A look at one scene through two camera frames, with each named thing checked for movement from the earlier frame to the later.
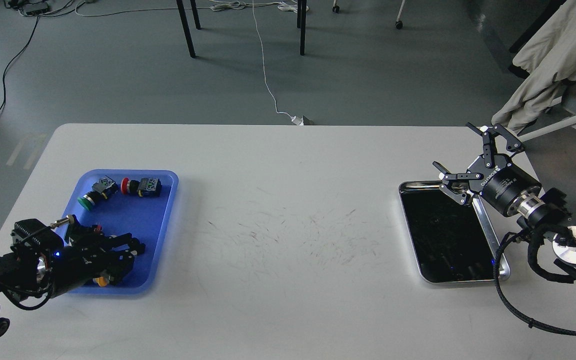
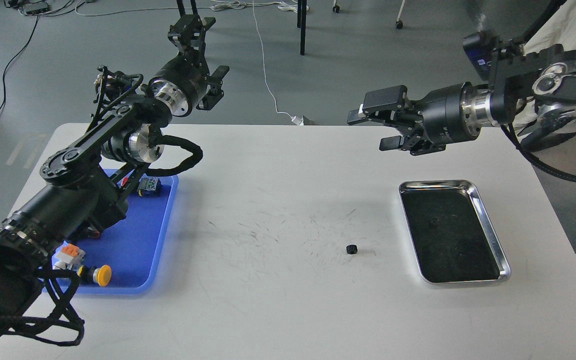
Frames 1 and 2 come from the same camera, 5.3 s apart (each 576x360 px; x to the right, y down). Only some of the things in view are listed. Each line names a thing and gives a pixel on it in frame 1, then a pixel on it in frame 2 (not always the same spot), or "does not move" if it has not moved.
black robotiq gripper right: [500, 182] → [443, 117]
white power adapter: [297, 121] does not move
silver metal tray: [451, 240] does not move
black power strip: [35, 8] does not move
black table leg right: [301, 12] does not move
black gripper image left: [71, 266] → [180, 83]
